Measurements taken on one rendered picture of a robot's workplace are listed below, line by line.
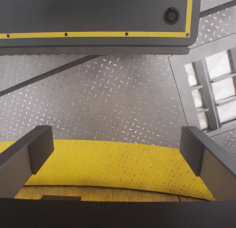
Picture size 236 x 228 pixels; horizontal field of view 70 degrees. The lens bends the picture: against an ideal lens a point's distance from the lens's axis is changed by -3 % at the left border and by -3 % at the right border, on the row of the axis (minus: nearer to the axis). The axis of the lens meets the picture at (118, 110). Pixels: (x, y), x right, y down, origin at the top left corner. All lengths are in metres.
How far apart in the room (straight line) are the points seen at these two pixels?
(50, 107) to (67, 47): 0.45
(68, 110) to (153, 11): 0.58
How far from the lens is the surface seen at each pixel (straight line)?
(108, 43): 0.49
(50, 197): 0.70
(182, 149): 0.17
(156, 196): 1.05
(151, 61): 0.82
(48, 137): 0.17
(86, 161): 0.96
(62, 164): 1.01
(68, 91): 0.85
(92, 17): 0.50
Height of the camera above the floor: 0.81
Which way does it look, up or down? 75 degrees down
